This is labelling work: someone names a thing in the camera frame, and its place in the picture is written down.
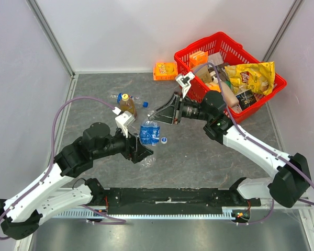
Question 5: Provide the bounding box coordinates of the black snack packet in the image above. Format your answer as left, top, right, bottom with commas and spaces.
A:
236, 89, 257, 111

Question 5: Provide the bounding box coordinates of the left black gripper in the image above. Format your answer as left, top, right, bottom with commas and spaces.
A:
92, 124, 153, 164

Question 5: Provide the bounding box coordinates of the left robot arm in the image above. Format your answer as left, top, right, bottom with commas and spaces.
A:
0, 122, 153, 240

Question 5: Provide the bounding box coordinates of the yellow Lays chips bag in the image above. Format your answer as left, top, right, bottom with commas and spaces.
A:
225, 62, 275, 96

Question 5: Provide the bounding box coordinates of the clear plastic packet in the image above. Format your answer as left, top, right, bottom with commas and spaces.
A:
208, 52, 224, 66

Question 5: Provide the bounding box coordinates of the clear empty plastic bottle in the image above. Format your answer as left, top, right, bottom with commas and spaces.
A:
109, 92, 143, 105

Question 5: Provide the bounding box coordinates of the white cable duct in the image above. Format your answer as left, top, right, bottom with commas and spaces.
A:
53, 208, 236, 220

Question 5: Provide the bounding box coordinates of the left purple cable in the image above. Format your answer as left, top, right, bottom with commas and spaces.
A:
0, 96, 128, 241

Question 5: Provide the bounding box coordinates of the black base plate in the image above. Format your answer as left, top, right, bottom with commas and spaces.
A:
94, 187, 262, 215

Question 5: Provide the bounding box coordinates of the beige bottle in basket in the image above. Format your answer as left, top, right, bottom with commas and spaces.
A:
212, 77, 239, 108

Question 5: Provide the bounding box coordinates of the white blue bottle cap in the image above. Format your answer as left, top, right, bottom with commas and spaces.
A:
161, 137, 167, 144

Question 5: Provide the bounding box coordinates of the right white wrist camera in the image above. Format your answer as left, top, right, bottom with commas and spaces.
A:
175, 71, 195, 98

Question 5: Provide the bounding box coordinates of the orange snack box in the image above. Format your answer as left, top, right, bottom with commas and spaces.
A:
153, 62, 178, 81

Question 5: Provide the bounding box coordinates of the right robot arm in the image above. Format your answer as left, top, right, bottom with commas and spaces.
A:
149, 90, 311, 208

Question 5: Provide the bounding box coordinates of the blue Pocari Sweat bottle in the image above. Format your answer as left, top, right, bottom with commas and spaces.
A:
139, 116, 162, 168

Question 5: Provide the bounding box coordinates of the brown tea bottle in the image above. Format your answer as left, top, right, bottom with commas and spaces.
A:
119, 94, 137, 118

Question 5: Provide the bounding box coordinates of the orange box in basket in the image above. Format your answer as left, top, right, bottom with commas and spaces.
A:
189, 51, 208, 69

